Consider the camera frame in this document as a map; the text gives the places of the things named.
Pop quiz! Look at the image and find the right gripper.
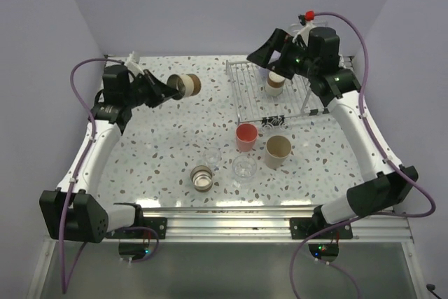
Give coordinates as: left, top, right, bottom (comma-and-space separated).
248, 29, 319, 81

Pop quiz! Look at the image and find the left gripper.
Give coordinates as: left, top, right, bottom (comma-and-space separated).
124, 69, 179, 109

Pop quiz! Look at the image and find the steel cup with cork band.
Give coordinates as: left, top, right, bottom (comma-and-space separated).
265, 71, 285, 97

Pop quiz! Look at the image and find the pink plastic cup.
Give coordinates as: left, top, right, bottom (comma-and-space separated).
235, 123, 258, 152

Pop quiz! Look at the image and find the lavender plastic cup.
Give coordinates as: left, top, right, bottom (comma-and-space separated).
258, 67, 270, 81

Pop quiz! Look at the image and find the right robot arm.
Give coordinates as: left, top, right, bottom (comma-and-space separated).
247, 27, 418, 238

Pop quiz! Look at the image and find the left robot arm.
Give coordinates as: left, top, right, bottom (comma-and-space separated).
39, 64, 181, 243

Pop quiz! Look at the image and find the small clear glass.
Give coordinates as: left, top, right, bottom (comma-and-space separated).
203, 148, 222, 171

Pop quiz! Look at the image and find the beige plastic cup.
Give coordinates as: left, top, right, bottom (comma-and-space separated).
265, 135, 292, 169

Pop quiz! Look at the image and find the large clear glass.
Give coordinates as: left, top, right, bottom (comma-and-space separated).
232, 155, 258, 187

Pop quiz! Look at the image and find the white wire dish rack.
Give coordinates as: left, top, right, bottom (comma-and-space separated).
226, 60, 342, 135

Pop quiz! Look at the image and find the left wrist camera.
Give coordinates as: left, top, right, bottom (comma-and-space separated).
125, 51, 143, 76

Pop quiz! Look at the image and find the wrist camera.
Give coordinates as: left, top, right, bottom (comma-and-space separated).
125, 51, 143, 76
288, 11, 316, 44

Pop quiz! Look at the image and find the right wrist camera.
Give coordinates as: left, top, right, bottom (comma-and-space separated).
288, 11, 316, 44

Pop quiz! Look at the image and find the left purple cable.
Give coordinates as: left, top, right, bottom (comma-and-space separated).
59, 57, 127, 295

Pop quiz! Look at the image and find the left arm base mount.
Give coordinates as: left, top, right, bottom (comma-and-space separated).
106, 217, 167, 264

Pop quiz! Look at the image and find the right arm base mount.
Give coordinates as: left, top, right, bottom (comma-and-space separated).
289, 217, 354, 263

